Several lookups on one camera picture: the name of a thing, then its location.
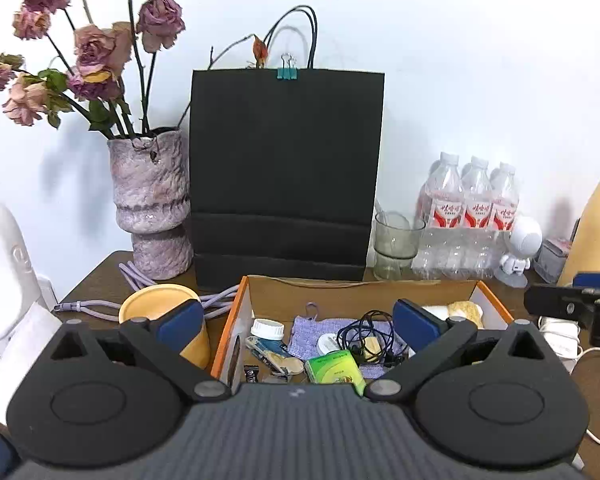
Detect small teal packet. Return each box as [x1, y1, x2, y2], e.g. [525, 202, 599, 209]
[244, 335, 287, 362]

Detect clear water bottle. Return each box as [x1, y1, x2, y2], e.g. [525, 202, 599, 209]
[460, 156, 493, 281]
[489, 161, 522, 241]
[412, 151, 465, 281]

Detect white yellow plush toy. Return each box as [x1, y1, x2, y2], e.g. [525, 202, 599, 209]
[420, 301, 484, 332]

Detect small grey box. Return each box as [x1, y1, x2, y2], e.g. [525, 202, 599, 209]
[534, 237, 574, 285]

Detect orange cardboard box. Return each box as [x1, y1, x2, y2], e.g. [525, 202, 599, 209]
[210, 274, 516, 386]

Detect white power adapter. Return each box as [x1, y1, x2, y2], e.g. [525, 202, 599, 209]
[536, 315, 581, 359]

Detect purple knitted pouch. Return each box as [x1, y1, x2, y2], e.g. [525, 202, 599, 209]
[286, 301, 407, 380]

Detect yellow mug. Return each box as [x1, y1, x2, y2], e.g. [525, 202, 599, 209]
[118, 283, 212, 370]

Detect purple braided cable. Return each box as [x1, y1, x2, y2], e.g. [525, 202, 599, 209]
[54, 261, 241, 322]

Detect black paper bag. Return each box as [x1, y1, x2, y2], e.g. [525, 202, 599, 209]
[188, 5, 387, 295]

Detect white detergent bottle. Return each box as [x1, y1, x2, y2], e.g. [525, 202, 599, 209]
[0, 192, 37, 346]

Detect teal binder clip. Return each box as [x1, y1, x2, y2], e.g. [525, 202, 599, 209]
[276, 53, 300, 81]

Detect dried pink roses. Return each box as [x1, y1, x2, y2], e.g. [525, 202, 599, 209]
[0, 0, 187, 140]

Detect white round case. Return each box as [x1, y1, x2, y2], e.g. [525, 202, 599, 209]
[315, 332, 342, 357]

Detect small white capped container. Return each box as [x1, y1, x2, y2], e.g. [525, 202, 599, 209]
[250, 318, 286, 342]

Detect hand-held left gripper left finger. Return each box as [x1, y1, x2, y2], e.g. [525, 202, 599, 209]
[45, 299, 231, 403]

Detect dried orange flower bud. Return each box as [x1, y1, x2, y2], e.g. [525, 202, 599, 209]
[209, 34, 271, 70]

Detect green tissue packet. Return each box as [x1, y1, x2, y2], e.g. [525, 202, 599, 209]
[304, 350, 367, 397]

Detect black earphone cable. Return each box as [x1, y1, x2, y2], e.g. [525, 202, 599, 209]
[336, 309, 408, 367]

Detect white robot figure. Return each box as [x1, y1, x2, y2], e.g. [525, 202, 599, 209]
[496, 215, 543, 289]

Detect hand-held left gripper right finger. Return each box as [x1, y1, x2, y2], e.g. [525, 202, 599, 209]
[366, 298, 556, 403]

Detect clear glass cup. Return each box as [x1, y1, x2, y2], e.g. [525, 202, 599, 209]
[373, 210, 427, 282]

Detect purple grey ceramic vase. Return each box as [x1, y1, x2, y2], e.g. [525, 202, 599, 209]
[106, 127, 194, 282]

